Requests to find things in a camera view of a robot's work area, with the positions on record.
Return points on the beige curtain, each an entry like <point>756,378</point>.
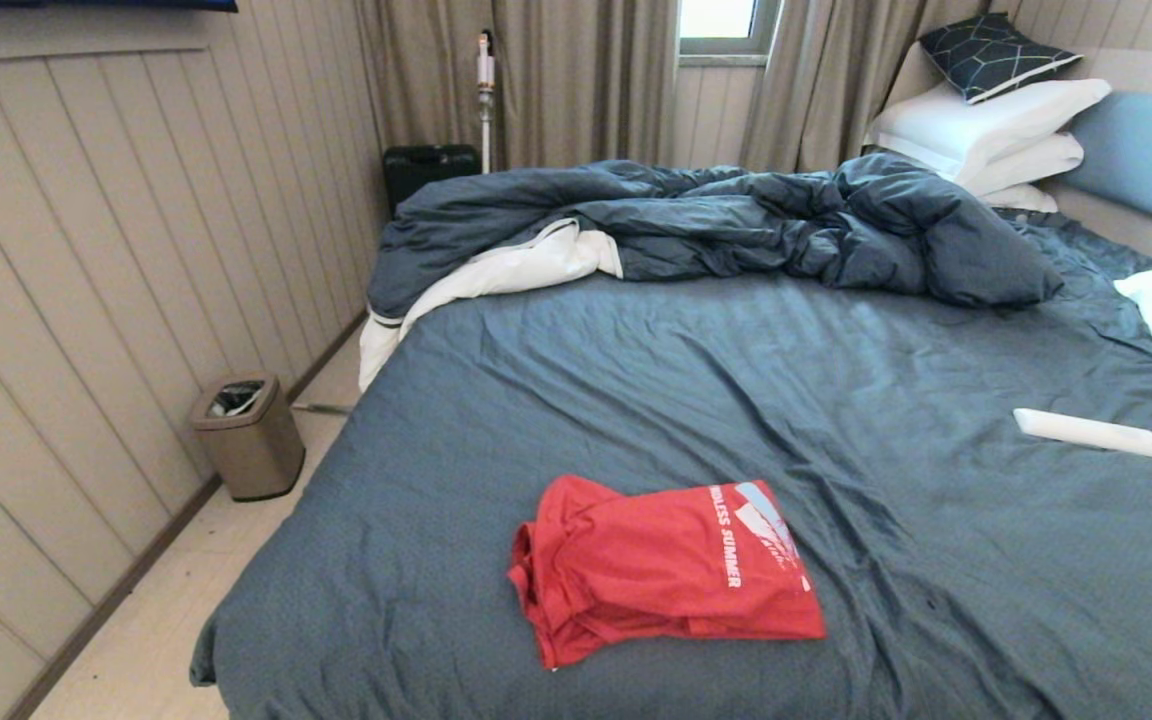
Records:
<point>556,80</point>
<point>836,80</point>

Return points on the dark wall screen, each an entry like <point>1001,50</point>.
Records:
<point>106,5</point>

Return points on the blue headboard pad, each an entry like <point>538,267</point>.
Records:
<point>1151,160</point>

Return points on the white bed linen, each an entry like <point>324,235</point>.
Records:
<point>506,270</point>

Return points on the white stick vacuum cleaner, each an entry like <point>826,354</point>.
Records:
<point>485,100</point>

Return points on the red t-shirt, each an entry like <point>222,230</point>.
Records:
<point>656,570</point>

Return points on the black hard case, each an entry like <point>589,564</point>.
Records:
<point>426,170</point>

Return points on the dark blue crumpled duvet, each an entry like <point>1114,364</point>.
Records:
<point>736,220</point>

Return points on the bronze trash bin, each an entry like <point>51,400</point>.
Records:
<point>256,450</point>

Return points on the black and white trash bag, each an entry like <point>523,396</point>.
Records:
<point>236,398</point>

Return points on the grey metal floor rod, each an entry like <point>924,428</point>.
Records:
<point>321,409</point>

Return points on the dark patterned cushion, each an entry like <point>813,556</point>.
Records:
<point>991,55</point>

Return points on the grey framed window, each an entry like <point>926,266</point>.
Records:
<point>721,25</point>

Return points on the white flat remote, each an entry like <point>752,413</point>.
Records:
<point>1086,432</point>

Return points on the large white pillow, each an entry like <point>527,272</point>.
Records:
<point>976,125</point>

